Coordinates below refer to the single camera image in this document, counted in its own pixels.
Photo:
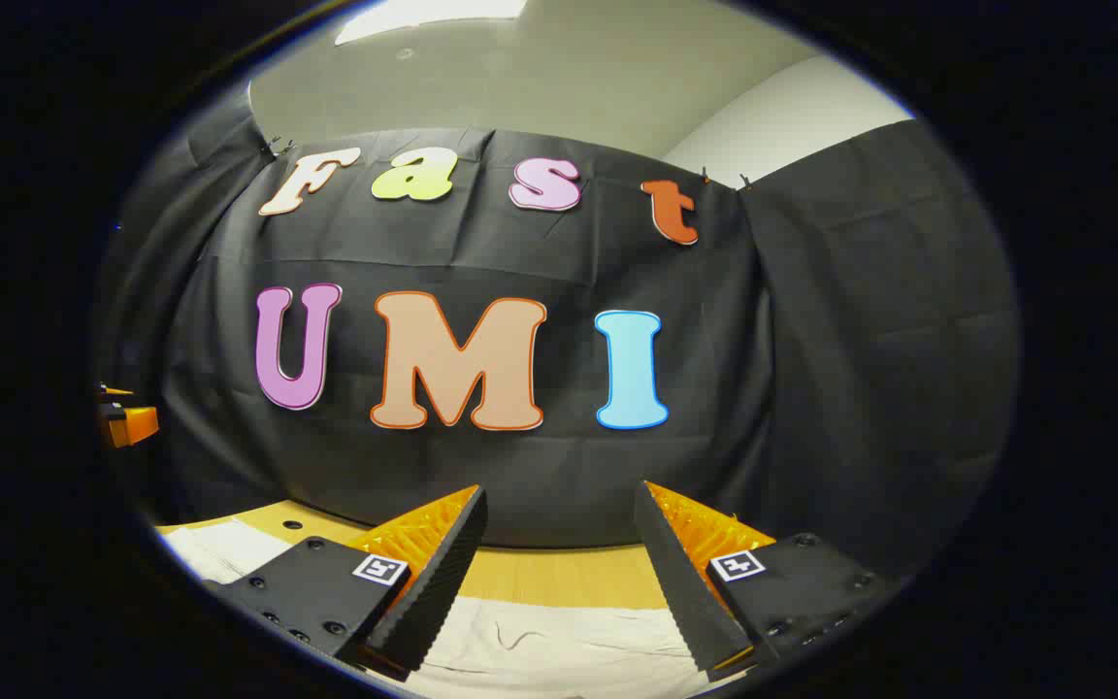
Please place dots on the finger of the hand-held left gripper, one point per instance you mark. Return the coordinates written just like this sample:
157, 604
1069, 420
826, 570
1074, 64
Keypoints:
135, 424
115, 391

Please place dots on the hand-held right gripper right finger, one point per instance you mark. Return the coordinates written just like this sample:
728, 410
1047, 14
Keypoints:
680, 573

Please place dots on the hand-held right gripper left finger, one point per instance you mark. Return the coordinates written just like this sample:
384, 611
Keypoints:
443, 573

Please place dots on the white jeans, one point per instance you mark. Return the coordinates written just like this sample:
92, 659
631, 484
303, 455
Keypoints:
559, 641

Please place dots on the black backdrop cloth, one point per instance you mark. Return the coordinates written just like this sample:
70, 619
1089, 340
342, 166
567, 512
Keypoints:
811, 369

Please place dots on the ceiling light panel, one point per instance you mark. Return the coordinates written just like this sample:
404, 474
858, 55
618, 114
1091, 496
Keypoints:
423, 15

